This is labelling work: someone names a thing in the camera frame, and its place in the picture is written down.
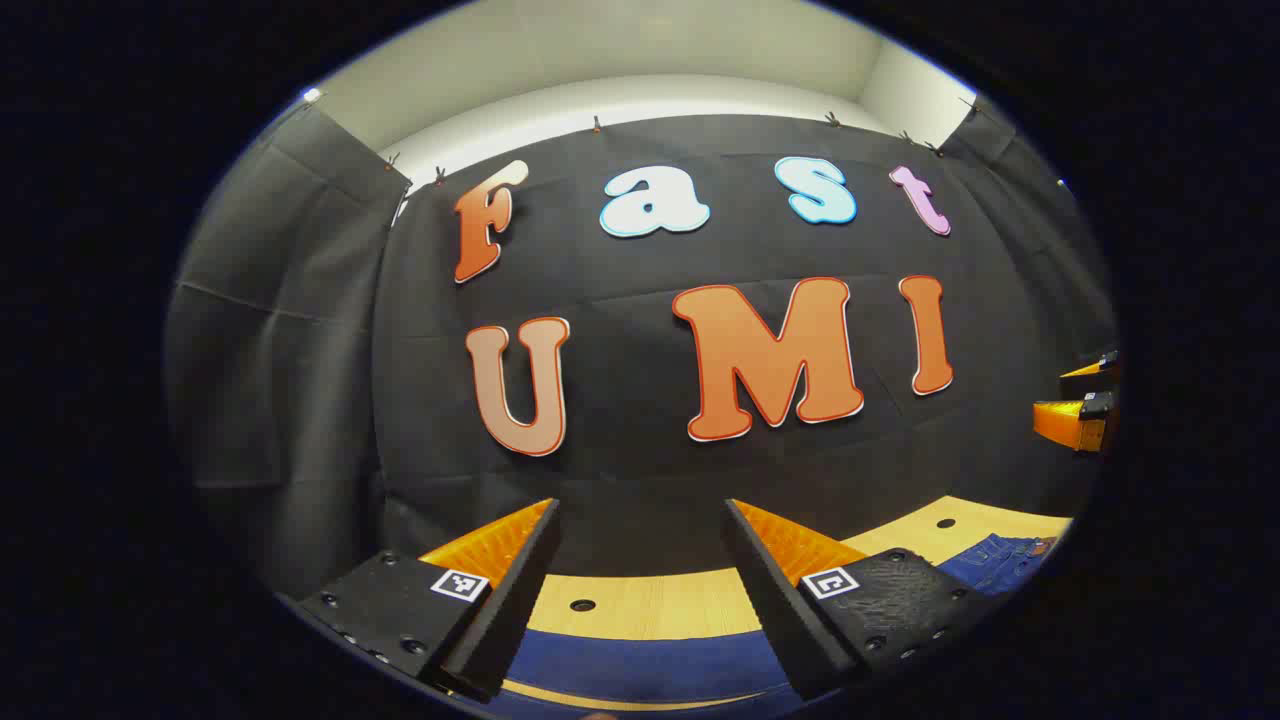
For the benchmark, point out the blue jeans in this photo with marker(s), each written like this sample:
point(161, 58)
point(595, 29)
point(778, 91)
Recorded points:
point(650, 665)

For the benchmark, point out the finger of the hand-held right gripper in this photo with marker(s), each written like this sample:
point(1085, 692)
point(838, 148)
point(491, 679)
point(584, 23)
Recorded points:
point(1090, 378)
point(1070, 422)

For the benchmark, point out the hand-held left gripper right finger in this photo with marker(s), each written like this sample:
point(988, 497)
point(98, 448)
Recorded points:
point(770, 600)

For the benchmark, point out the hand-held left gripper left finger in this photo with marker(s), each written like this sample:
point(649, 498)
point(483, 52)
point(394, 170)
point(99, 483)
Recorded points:
point(515, 600)

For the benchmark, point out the black backdrop cloth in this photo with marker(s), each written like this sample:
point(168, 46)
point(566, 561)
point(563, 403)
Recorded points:
point(640, 460)

